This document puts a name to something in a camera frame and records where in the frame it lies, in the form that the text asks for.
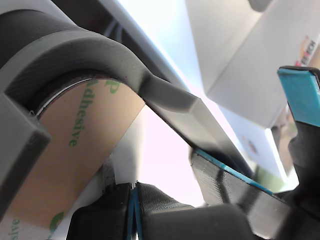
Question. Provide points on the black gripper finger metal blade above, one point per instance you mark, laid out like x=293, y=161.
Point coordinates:
x=100, y=217

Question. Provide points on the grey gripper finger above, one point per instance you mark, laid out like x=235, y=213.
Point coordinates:
x=160, y=200

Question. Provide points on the black of open gripper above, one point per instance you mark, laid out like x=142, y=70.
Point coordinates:
x=305, y=215

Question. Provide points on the bent gripper finger with blue pad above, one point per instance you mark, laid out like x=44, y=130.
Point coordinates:
x=302, y=92

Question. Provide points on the brown adhesive tape roll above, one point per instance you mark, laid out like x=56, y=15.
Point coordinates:
x=75, y=162

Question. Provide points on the white cardboard box red logo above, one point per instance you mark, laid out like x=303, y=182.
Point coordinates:
x=250, y=62

